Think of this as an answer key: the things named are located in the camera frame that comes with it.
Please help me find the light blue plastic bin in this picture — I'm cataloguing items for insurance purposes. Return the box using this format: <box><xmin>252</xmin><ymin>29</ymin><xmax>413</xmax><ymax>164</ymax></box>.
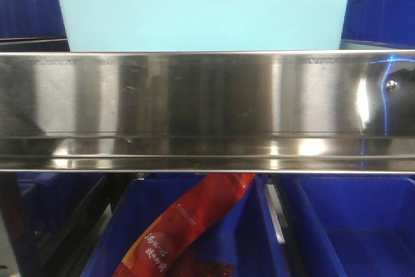
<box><xmin>59</xmin><ymin>0</ymin><xmax>348</xmax><ymax>52</ymax></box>

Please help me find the dark blue bin lower middle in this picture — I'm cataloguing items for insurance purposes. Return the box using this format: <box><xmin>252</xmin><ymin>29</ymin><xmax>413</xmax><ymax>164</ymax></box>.
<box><xmin>81</xmin><ymin>173</ymin><xmax>290</xmax><ymax>276</ymax></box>

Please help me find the dark blue bin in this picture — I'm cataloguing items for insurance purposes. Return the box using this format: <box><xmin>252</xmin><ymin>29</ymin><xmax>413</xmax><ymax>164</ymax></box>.
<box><xmin>342</xmin><ymin>0</ymin><xmax>414</xmax><ymax>46</ymax></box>
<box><xmin>81</xmin><ymin>173</ymin><xmax>290</xmax><ymax>276</ymax></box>
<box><xmin>1</xmin><ymin>0</ymin><xmax>66</xmax><ymax>40</ymax></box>
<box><xmin>16</xmin><ymin>172</ymin><xmax>104</xmax><ymax>232</ymax></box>
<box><xmin>279</xmin><ymin>175</ymin><xmax>414</xmax><ymax>276</ymax></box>

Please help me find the dark blue bin lower left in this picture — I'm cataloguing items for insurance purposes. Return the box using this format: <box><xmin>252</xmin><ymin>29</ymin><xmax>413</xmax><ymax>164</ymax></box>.
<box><xmin>16</xmin><ymin>172</ymin><xmax>104</xmax><ymax>232</ymax></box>

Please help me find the dark blue bin lower right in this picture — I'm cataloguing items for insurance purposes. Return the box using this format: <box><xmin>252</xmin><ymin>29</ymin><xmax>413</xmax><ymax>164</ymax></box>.
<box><xmin>279</xmin><ymin>175</ymin><xmax>414</xmax><ymax>276</ymax></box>

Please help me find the dark blue bin upper left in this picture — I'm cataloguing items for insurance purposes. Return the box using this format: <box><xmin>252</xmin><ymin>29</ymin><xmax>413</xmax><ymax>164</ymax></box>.
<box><xmin>1</xmin><ymin>0</ymin><xmax>66</xmax><ymax>40</ymax></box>

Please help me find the dark blue bin upper right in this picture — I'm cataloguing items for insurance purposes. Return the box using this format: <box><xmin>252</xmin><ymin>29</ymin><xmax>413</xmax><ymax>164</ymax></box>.
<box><xmin>342</xmin><ymin>0</ymin><xmax>414</xmax><ymax>46</ymax></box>

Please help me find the red snack package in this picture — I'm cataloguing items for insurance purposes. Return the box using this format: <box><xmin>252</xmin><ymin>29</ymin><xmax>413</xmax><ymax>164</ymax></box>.
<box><xmin>113</xmin><ymin>173</ymin><xmax>255</xmax><ymax>276</ymax></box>

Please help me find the stainless steel shelf rail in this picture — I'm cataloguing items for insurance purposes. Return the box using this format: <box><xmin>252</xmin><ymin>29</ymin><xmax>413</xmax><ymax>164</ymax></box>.
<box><xmin>1</xmin><ymin>50</ymin><xmax>414</xmax><ymax>175</ymax></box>

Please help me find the screw in steel rail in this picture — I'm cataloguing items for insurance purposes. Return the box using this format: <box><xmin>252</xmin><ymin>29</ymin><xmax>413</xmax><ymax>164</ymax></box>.
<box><xmin>385</xmin><ymin>79</ymin><xmax>399</xmax><ymax>92</ymax></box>

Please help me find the black shelf frame post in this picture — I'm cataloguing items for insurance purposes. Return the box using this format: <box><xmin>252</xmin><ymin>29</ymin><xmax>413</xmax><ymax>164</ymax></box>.
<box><xmin>1</xmin><ymin>173</ymin><xmax>43</xmax><ymax>276</ymax></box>

